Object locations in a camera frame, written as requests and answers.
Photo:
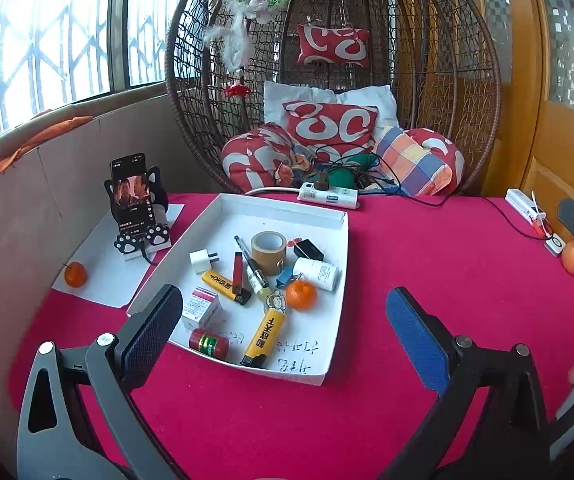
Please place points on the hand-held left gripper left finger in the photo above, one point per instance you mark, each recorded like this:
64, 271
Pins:
152, 332

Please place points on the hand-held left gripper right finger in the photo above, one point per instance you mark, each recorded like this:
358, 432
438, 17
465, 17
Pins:
417, 340

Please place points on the white plug adapter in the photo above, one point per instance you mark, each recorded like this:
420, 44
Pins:
203, 261

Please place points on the red lighter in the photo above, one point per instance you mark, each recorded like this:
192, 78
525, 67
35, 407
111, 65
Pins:
237, 272

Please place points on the white cardboard tray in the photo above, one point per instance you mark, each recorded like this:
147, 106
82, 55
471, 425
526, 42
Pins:
312, 340

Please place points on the yellow lighter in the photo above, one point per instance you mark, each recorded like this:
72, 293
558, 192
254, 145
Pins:
267, 335
219, 284

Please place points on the yellow liquid dropper bottle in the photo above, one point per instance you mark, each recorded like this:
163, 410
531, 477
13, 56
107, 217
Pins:
258, 280

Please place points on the black pen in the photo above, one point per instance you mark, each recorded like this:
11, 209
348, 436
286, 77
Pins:
242, 247

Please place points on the black charger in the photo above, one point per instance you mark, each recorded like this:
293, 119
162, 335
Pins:
308, 250

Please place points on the blue binder clip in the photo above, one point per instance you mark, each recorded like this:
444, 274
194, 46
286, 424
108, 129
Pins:
287, 276

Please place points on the small white square charger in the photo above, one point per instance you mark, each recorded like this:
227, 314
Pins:
554, 246

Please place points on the pink white medicine box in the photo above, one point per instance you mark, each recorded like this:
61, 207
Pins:
199, 306

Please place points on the small red can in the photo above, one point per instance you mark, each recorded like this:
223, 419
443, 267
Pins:
208, 345

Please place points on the white power strip right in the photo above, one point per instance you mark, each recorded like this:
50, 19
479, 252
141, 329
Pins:
522, 205

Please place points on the white power strip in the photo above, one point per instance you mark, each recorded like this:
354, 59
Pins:
522, 205
337, 197

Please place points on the white paper sheet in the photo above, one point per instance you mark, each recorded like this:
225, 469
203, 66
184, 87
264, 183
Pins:
102, 260

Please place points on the black white cat phone stand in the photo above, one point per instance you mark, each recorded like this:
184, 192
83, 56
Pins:
159, 237

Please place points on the tangerine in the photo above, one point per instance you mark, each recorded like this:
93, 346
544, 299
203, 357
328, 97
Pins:
75, 275
301, 295

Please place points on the magenta tablecloth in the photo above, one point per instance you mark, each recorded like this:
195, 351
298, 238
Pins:
392, 240

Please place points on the white pill bottle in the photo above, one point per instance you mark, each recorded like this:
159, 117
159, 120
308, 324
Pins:
317, 274

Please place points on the black smartphone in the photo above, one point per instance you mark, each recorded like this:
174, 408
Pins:
129, 195

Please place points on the brown tape roll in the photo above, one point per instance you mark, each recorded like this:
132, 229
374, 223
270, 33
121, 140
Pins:
269, 252

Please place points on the beige cardboard panel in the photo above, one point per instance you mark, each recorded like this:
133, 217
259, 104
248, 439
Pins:
42, 210

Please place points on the plaid checked cushion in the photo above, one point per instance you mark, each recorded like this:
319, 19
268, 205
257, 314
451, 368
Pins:
412, 165

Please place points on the green cloth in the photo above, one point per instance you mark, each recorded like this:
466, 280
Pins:
342, 176

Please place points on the brown plug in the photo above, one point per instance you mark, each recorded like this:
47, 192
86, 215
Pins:
323, 182

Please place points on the round red white cushion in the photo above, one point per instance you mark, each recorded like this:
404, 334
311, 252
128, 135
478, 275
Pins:
249, 160

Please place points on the orange cloth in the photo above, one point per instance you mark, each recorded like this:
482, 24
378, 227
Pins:
32, 140

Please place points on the square red white cushion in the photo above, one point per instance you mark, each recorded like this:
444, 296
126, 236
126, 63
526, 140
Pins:
332, 125

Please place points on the red flower ornament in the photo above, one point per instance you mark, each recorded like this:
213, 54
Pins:
237, 91

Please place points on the wicker hanging chair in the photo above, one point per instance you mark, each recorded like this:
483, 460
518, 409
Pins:
417, 35

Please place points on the white pillow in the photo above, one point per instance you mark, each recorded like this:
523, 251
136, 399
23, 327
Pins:
287, 92

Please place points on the white feather dreamcatcher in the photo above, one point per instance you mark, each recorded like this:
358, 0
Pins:
237, 45

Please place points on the small hanging red cushion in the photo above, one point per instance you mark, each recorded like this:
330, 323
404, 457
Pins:
332, 45

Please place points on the window with metal grille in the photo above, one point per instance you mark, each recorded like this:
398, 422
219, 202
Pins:
42, 35

